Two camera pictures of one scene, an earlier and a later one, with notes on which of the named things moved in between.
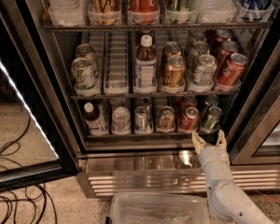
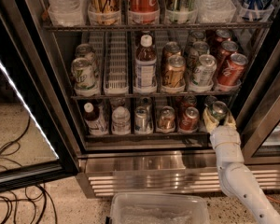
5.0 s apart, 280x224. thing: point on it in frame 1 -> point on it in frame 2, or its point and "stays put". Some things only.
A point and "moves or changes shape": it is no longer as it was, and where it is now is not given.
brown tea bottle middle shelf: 146,67 stays put
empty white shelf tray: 116,64 stays put
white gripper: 214,156 -> 224,135
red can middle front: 232,71 stays put
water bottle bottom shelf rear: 117,102 stays put
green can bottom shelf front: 213,119 moves or changes shape
